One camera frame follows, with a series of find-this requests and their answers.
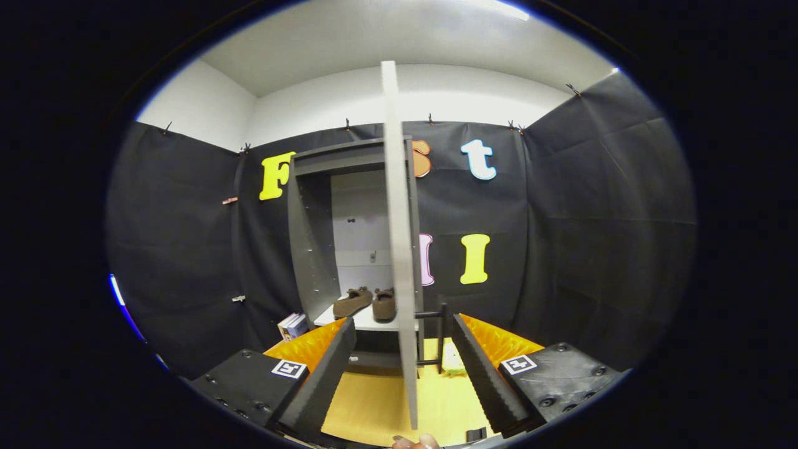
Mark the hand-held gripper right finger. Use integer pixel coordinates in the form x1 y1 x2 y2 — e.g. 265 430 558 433
451 313 627 438

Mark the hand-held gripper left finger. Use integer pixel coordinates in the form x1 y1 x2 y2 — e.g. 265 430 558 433
190 317 358 441

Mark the black door handle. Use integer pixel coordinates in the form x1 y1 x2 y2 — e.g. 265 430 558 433
414 303 449 375

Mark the brown fuzzy shoe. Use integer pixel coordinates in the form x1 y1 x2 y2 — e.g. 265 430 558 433
332 286 374 319
372 287 398 322

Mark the grey shoe cabinet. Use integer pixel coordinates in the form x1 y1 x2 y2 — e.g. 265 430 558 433
287 136 426 376

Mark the yellow pineapple plush toy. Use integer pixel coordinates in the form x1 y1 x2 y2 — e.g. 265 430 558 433
441 341 468 377

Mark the black backdrop cloth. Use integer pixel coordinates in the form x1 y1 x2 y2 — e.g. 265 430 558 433
106 70 698 382

